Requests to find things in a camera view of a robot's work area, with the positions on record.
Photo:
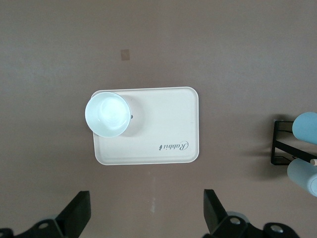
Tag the grey cup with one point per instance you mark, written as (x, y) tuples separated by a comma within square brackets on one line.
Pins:
[(301, 176)]

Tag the black rack with wooden bar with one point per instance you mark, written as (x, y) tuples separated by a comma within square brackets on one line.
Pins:
[(273, 148)]

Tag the beige plastic tray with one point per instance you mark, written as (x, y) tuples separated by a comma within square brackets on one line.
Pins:
[(163, 124)]

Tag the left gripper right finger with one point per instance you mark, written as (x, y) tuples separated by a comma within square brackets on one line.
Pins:
[(215, 215)]

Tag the square tape patch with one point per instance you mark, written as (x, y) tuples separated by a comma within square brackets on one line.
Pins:
[(125, 54)]

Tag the light blue cup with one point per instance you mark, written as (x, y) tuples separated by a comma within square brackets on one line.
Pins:
[(305, 127)]

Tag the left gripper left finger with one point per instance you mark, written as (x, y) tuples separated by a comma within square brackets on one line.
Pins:
[(74, 213)]

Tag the white ceramic bowl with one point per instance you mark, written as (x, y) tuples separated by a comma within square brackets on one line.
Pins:
[(107, 114)]

